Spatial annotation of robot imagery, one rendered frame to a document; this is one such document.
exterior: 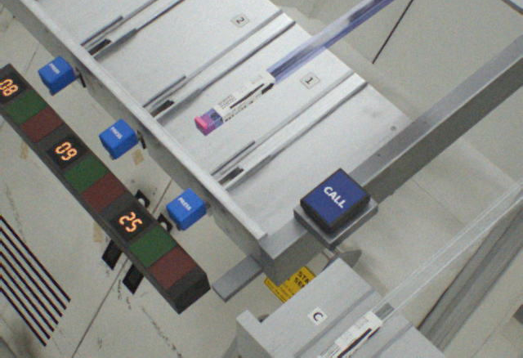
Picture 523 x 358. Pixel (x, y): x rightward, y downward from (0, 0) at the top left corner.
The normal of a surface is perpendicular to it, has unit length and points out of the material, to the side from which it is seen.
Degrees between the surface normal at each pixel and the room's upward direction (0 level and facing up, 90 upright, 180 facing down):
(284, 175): 45
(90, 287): 90
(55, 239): 90
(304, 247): 90
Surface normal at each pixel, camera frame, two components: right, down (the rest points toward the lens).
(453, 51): -0.60, 0.05
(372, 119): -0.08, -0.52
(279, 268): 0.65, 0.62
